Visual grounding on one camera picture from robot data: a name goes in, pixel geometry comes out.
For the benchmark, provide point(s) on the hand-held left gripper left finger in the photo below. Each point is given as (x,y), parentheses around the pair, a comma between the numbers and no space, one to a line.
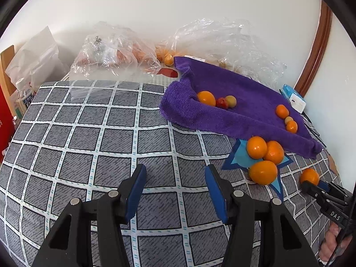
(136,192)

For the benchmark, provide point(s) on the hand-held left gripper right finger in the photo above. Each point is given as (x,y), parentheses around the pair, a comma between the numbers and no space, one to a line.
(217,194)

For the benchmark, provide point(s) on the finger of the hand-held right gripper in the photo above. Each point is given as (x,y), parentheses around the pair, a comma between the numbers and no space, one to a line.
(313,190)
(323,185)

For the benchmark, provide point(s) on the round orange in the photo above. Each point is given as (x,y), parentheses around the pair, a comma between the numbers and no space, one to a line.
(309,176)
(282,110)
(256,147)
(262,172)
(275,152)

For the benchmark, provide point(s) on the oval orange fruit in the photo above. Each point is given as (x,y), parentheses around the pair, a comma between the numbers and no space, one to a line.
(206,98)
(291,127)

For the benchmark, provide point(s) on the small yellow-green fruit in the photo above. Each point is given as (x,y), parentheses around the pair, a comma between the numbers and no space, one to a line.
(231,101)
(288,119)

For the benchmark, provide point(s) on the small red fruit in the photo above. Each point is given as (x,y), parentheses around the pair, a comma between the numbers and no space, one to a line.
(222,103)

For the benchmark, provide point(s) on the purple towel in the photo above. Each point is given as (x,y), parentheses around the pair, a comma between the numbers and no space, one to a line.
(250,100)

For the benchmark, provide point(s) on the person's right hand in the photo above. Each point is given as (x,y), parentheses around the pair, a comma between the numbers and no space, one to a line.
(331,242)

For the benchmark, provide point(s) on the grey checkered tablecloth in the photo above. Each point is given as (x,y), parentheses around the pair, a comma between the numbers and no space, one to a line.
(83,158)

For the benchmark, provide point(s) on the white and blue box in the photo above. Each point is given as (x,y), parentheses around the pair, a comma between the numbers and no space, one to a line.
(296,100)

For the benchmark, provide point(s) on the red flat packet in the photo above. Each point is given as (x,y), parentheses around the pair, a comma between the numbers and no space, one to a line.
(169,73)

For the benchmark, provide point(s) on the bagged small oranges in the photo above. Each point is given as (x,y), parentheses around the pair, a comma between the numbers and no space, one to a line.
(167,58)

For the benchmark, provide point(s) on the small clear plastic bag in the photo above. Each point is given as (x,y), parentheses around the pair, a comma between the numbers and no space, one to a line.
(111,50)

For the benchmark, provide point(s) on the red paper bag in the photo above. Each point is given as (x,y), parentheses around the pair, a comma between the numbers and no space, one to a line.
(4,133)

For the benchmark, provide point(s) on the clear water bottle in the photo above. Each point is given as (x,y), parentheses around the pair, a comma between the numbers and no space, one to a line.
(23,100)

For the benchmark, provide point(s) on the large clear plastic bag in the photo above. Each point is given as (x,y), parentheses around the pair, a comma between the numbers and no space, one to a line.
(222,39)

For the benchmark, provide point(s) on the white plastic bag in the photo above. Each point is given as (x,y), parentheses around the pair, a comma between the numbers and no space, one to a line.
(36,58)

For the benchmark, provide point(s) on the brown wooden door frame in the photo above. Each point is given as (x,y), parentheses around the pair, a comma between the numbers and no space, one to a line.
(319,47)

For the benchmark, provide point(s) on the wooden chair frame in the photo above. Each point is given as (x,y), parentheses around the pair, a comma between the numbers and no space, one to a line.
(7,61)

